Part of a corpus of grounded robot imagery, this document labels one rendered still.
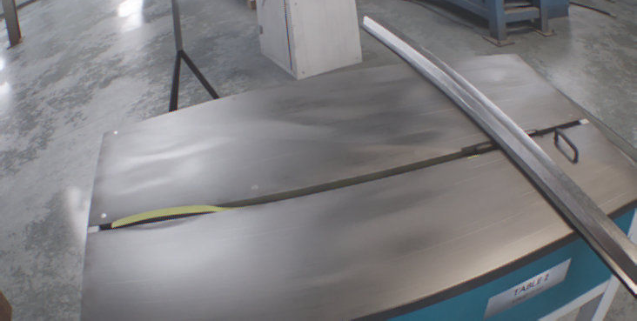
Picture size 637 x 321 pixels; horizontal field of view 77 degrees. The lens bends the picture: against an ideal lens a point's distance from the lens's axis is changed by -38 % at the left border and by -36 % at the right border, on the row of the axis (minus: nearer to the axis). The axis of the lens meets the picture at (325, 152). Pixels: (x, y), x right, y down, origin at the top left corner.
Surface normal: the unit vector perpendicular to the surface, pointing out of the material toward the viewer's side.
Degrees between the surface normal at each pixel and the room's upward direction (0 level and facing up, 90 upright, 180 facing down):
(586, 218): 75
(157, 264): 0
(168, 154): 0
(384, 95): 0
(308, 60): 90
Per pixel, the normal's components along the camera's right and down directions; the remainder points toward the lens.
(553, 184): -0.93, 0.03
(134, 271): -0.10, -0.84
